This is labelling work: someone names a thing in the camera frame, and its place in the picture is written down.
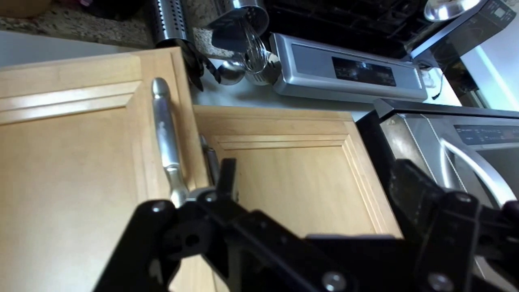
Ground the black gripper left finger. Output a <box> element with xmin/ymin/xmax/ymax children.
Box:
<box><xmin>91</xmin><ymin>157</ymin><xmax>347</xmax><ymax>292</ymax></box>

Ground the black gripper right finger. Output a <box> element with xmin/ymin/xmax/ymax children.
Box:
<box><xmin>388</xmin><ymin>159</ymin><xmax>519</xmax><ymax>292</ymax></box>

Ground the tall wooden cupboard door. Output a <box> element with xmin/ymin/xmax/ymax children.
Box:
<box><xmin>0</xmin><ymin>47</ymin><xmax>218</xmax><ymax>292</ymax></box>
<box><xmin>193</xmin><ymin>104</ymin><xmax>404</xmax><ymax>292</ymax></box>

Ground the steel cupboard door handle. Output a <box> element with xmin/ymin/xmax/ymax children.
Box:
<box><xmin>200</xmin><ymin>134</ymin><xmax>224</xmax><ymax>188</ymax></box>
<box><xmin>150</xmin><ymin>76</ymin><xmax>192</xmax><ymax>209</ymax></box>

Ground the stainless steel microwave oven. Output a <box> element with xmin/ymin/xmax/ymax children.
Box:
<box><xmin>356</xmin><ymin>97</ymin><xmax>519</xmax><ymax>292</ymax></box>

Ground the metal ladle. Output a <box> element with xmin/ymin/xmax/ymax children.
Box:
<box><xmin>214</xmin><ymin>50</ymin><xmax>250</xmax><ymax>87</ymax></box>

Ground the black gas stove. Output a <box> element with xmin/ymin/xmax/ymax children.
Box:
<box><xmin>265</xmin><ymin>0</ymin><xmax>518</xmax><ymax>104</ymax></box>

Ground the steel frying pan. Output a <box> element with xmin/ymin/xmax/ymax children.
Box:
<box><xmin>422</xmin><ymin>0</ymin><xmax>484</xmax><ymax>22</ymax></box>

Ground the shiny steel utensil holder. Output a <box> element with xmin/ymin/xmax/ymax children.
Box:
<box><xmin>208</xmin><ymin>0</ymin><xmax>273</xmax><ymax>35</ymax></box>

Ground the round wooden board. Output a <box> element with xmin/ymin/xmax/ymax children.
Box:
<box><xmin>0</xmin><ymin>0</ymin><xmax>54</xmax><ymax>19</ymax></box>

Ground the curved silver microwave handle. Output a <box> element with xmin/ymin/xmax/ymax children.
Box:
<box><xmin>438</xmin><ymin>136</ymin><xmax>518</xmax><ymax>209</ymax></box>

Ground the white wall outlet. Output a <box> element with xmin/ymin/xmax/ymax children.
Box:
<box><xmin>420</xmin><ymin>66</ymin><xmax>446</xmax><ymax>100</ymax></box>

